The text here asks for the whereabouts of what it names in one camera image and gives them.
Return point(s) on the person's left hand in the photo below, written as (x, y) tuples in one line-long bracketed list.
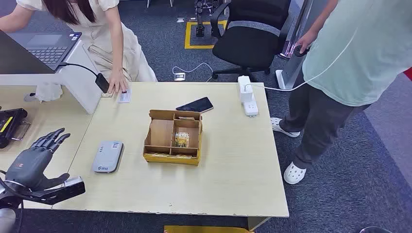
[(117, 82)]

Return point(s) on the person's right hand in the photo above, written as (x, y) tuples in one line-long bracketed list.
[(305, 40)]

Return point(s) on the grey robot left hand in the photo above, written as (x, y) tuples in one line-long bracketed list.
[(30, 167)]

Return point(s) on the white ID card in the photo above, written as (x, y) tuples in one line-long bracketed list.
[(125, 97)]

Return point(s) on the hotel key card autumn trees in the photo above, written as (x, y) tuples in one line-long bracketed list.
[(181, 140)]

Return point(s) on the person's right forearm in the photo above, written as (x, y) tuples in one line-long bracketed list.
[(8, 24), (323, 16)]

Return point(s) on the person's left forearm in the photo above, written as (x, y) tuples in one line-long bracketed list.
[(116, 48)]

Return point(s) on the person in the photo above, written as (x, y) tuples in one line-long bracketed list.
[(96, 35), (354, 58)]

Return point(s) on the grey card reader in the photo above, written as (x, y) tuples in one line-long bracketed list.
[(108, 156)]

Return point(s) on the black power adapter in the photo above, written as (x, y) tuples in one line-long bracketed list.
[(102, 83)]

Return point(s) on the silver floor stand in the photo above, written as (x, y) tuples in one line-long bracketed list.
[(291, 70)]

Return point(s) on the white laptop riser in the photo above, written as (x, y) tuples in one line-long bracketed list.
[(77, 80)]

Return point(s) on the black device with yellow label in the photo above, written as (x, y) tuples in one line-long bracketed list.
[(13, 119)]

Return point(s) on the black office chair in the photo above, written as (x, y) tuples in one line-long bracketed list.
[(248, 45)]

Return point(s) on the metal floor socket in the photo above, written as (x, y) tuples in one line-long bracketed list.
[(179, 77)]

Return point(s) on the wooden compartment box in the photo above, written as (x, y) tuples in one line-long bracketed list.
[(161, 132)]

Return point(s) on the grey desk grommet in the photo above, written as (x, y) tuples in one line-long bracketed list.
[(29, 97)]

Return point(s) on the white crumpled tissue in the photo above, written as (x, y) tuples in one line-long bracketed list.
[(48, 91)]

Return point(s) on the dark grey laptop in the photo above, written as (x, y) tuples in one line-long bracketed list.
[(48, 51)]

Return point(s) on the white charger plug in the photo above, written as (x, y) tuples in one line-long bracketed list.
[(246, 93)]

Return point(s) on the black smartphone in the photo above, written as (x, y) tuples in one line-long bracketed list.
[(194, 105)]

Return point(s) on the yellow floor tape square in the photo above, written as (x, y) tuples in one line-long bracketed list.
[(187, 35)]

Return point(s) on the white power strip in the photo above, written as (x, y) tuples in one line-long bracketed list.
[(250, 107)]

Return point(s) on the white clog shoe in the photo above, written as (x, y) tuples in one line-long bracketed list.
[(284, 128), (294, 173)]

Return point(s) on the black equipment base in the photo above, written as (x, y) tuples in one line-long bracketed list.
[(200, 30)]

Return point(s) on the red object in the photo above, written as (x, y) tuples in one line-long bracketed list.
[(408, 73)]

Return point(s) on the yellow board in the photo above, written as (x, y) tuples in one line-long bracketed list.
[(206, 229)]

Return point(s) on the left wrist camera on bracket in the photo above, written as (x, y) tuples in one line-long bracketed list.
[(74, 188)]

